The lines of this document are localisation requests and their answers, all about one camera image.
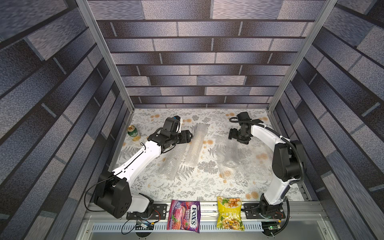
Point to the purple Fox's candy bag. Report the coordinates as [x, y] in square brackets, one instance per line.
[184, 215]

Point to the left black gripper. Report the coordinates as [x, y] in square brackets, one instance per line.
[186, 136]

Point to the bubble wrap sheet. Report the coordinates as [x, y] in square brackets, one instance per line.
[255, 164]

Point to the aluminium front rail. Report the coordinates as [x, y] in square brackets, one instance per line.
[308, 221]

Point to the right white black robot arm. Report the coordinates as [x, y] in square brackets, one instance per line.
[288, 162]

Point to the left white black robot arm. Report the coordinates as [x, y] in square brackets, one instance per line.
[113, 189]

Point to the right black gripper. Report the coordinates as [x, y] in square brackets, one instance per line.
[237, 135]

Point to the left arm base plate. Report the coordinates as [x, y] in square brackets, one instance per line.
[153, 212]

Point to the yellow snack bag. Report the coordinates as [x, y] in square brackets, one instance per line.
[229, 217]

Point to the green drink can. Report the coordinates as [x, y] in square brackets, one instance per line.
[132, 131]

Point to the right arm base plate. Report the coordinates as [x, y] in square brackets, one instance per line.
[267, 212]

